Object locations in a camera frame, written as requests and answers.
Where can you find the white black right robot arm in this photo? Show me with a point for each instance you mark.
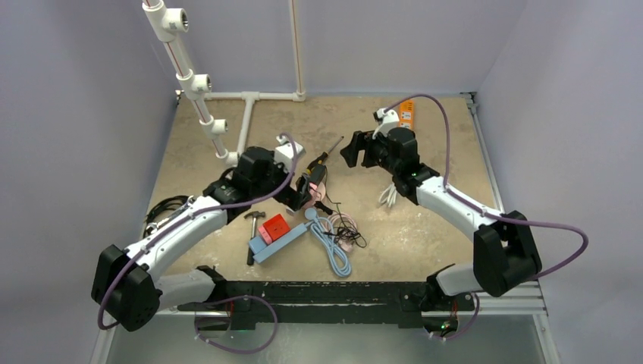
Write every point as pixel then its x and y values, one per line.
pixel 504 251

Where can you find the aluminium rail frame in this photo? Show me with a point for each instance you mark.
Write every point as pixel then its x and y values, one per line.
pixel 131 284

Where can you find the orange power strip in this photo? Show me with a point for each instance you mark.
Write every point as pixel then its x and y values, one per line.
pixel 406 113

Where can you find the light blue power strip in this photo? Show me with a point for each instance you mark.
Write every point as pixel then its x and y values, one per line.
pixel 262 251

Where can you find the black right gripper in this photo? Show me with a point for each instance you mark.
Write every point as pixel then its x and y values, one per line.
pixel 365 151

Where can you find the black steel claw hammer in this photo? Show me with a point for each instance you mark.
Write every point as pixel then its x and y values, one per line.
pixel 254 216

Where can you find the black power adapter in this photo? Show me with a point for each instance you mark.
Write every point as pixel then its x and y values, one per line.
pixel 322 207

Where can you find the black yellow flathead screwdriver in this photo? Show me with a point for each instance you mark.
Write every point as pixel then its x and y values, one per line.
pixel 321 159

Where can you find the red cube socket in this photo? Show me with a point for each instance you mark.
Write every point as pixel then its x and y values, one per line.
pixel 277 226

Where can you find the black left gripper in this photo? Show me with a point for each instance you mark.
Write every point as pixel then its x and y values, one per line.
pixel 294 199

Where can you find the pink cube power socket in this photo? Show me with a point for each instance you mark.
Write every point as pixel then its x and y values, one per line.
pixel 317 192

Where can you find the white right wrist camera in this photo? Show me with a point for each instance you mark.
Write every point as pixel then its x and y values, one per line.
pixel 386 121

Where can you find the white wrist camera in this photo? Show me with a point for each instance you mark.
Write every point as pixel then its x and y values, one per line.
pixel 386 121
pixel 285 152

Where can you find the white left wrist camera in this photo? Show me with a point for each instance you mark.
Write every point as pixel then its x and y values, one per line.
pixel 285 152

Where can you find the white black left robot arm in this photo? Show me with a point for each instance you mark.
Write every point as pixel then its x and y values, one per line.
pixel 128 282

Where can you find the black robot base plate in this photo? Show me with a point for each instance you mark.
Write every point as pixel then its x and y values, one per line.
pixel 404 304

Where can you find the small pink plug block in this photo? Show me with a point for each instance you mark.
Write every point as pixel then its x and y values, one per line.
pixel 265 235

